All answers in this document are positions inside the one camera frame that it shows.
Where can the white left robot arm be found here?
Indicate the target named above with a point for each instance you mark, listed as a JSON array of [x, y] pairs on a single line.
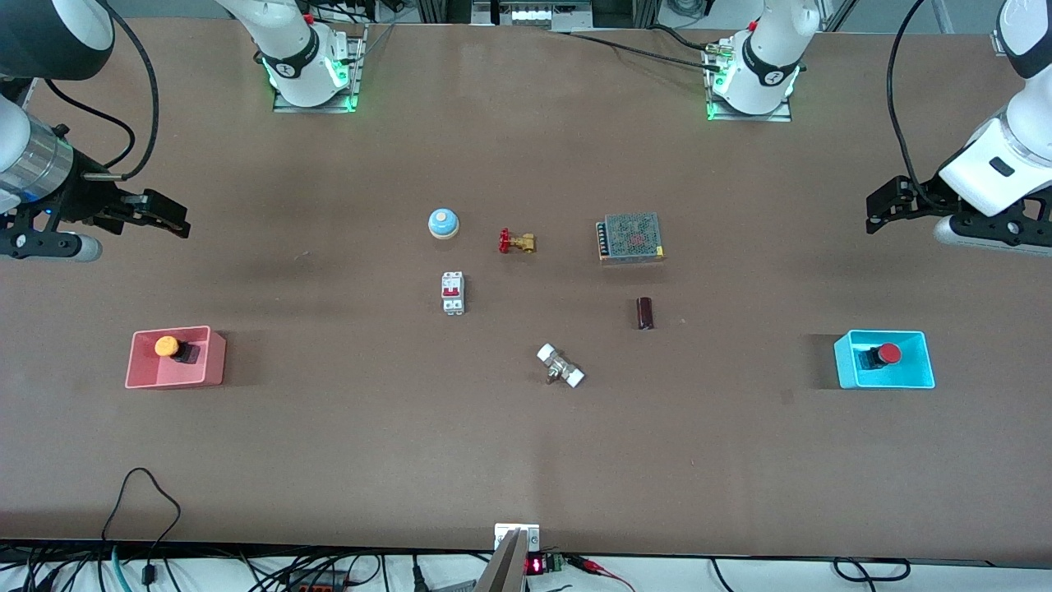
[[768, 70]]

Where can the yellow push button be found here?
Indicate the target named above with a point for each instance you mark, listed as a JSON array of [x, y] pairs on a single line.
[[168, 346]]

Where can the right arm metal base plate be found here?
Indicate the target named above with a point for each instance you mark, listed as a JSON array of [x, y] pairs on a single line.
[[358, 74]]

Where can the dark red cylinder capacitor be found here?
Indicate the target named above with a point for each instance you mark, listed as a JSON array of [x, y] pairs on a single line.
[[645, 313]]

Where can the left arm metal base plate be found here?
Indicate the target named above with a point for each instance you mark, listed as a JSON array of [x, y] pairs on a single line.
[[777, 117]]

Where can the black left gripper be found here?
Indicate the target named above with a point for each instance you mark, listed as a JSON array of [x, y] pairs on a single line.
[[922, 197]]

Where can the red digit display module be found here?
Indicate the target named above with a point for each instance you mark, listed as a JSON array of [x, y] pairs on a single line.
[[535, 565]]

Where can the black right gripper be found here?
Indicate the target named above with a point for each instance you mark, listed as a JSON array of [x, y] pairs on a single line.
[[92, 200]]

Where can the blue round bell button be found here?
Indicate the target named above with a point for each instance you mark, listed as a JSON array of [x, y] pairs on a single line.
[[443, 222]]

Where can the white circuit breaker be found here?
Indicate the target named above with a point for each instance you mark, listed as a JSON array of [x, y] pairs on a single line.
[[453, 293]]

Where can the pink plastic bin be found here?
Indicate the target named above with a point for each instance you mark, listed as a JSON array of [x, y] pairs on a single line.
[[197, 374]]

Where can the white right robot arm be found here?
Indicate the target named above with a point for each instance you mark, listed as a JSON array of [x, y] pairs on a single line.
[[302, 62]]

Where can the red push button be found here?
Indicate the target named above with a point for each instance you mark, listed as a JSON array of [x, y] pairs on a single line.
[[888, 354]]

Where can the grey device with connectors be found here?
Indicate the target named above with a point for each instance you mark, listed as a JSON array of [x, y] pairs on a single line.
[[532, 13]]

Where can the metal mesh power supply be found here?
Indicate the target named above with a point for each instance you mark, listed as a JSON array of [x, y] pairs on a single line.
[[633, 236]]

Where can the cyan plastic bin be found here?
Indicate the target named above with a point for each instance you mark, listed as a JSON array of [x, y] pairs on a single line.
[[916, 374]]

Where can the metal fitting white ends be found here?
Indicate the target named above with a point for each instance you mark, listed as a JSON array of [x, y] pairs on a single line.
[[560, 366]]

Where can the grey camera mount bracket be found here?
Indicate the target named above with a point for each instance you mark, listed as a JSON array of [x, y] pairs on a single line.
[[514, 555]]

